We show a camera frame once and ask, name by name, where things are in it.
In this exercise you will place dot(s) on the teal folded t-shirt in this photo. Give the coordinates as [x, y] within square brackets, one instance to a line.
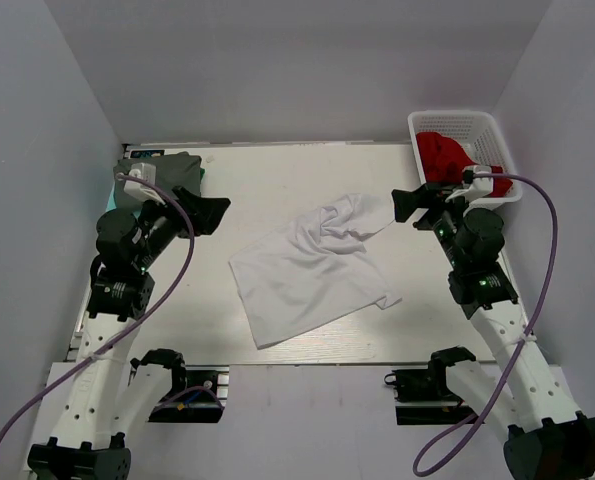
[111, 205]

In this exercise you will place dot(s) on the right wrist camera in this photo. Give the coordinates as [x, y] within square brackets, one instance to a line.
[476, 183]

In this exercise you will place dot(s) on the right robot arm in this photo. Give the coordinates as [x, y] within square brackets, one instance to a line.
[543, 432]

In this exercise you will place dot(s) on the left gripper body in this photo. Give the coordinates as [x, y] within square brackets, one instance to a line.
[164, 224]

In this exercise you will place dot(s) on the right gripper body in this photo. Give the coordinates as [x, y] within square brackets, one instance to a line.
[444, 217]

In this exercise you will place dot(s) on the blue sticker label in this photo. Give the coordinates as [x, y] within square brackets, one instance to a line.
[149, 153]

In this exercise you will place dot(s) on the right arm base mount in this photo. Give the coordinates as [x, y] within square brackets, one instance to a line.
[420, 400]

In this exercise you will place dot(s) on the white t-shirt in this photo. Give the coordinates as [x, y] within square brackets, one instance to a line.
[314, 270]

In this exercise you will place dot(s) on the grey folded t-shirt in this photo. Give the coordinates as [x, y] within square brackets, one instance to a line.
[181, 169]

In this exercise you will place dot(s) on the red t-shirt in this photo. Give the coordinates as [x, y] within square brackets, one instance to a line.
[443, 159]

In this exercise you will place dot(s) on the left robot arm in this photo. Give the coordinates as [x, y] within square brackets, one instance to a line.
[113, 395]

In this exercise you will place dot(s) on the white plastic basket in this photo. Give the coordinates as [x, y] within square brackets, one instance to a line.
[476, 132]

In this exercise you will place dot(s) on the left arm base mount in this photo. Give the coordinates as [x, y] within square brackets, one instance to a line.
[203, 401]

